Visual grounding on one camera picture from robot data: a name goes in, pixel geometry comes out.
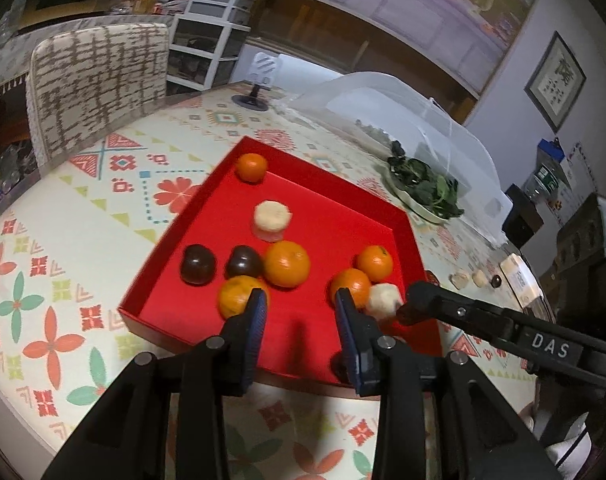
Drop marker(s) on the framed picture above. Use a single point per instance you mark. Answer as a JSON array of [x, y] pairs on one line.
[[558, 80]]

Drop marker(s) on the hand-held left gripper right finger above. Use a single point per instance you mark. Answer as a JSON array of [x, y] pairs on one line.
[[350, 345]]

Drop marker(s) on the grey appliance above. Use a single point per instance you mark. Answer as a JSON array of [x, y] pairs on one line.
[[603, 230]]

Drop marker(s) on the water bottle with green label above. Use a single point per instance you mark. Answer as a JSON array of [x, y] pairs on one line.
[[545, 175]]

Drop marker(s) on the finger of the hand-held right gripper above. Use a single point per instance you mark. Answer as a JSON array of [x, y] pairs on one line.
[[448, 307]]

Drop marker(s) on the white plate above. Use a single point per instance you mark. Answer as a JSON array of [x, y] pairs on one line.
[[408, 200]]

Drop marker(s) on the leafy greens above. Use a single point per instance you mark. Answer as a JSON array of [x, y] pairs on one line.
[[423, 185]]

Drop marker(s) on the black box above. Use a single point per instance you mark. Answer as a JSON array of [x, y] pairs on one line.
[[523, 220]]

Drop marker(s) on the peeled banana piece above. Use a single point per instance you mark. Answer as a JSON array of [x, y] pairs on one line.
[[458, 279], [272, 217], [383, 300]]

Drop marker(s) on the translucent mesh food cover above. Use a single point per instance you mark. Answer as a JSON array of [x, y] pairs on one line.
[[383, 100]]

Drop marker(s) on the dark chocolate ball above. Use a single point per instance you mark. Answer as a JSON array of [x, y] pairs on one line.
[[496, 280]]

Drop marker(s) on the wall poster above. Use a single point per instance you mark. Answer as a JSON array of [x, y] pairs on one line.
[[408, 5]]

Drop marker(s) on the phone stand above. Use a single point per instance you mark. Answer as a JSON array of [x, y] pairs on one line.
[[260, 72]]

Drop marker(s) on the patterned fabric chair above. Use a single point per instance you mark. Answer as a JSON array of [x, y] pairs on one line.
[[93, 85]]

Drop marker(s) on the beige round bun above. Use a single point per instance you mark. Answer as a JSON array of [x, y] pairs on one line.
[[479, 277]]

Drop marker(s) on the white drawer cabinet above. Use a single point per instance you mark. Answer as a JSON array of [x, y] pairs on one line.
[[218, 15]]

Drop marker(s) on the person's right hand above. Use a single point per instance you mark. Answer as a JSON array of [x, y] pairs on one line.
[[568, 445]]

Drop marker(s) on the orange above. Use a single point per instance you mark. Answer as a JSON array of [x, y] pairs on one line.
[[350, 284], [237, 296], [251, 166], [286, 263], [374, 262]]

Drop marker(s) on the red tray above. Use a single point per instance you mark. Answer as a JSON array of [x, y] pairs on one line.
[[333, 220]]

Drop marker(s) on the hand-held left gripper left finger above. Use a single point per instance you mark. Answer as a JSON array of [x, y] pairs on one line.
[[250, 340]]

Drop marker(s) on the white cardboard box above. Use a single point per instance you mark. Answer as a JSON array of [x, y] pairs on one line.
[[522, 280]]

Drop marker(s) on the white wall calendar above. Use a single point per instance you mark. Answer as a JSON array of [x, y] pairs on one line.
[[578, 180]]

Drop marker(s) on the dark purple fruit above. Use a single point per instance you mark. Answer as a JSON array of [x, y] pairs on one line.
[[244, 262], [198, 263]]

